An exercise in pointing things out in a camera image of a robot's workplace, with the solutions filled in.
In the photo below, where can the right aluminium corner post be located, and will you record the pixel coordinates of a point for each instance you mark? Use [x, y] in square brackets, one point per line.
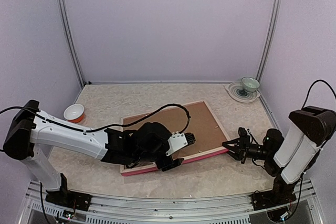
[269, 38]

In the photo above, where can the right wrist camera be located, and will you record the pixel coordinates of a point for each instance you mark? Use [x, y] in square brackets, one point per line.
[243, 133]

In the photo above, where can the orange white bowl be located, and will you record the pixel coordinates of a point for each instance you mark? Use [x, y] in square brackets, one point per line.
[74, 113]

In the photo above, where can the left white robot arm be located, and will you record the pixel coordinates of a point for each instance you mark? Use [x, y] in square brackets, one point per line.
[32, 127]

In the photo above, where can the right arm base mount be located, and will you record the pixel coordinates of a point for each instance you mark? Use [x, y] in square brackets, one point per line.
[281, 193]

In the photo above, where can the pink wooden picture frame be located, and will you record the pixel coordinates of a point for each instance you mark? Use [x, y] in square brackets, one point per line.
[210, 153]

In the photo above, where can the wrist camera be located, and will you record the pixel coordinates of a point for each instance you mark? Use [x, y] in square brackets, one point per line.
[178, 141]
[243, 133]

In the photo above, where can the pale green ceramic bowl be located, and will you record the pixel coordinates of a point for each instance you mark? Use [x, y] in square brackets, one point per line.
[250, 84]

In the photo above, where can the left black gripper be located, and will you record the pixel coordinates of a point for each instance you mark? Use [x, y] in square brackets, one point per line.
[169, 164]

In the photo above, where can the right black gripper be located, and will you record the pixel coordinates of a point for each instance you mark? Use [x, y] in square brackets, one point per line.
[241, 153]

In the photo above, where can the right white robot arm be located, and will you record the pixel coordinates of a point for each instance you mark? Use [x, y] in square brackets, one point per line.
[287, 157]

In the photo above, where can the left aluminium corner post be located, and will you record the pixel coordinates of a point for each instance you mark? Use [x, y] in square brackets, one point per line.
[70, 42]

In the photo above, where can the aluminium front rail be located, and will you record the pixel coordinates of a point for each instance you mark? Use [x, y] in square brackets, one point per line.
[117, 209]

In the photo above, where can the white swirl pattern plate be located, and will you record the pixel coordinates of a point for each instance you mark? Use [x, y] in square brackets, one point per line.
[236, 92]

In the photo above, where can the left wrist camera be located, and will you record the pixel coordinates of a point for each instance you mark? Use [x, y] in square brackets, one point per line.
[178, 141]

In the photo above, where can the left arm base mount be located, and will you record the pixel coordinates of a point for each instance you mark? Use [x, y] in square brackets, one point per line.
[67, 198]

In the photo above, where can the aluminium corner post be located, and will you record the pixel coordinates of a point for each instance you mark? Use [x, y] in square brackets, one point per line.
[269, 38]
[70, 42]

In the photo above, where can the brown cardboard backing board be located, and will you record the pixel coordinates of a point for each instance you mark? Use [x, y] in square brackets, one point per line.
[204, 129]

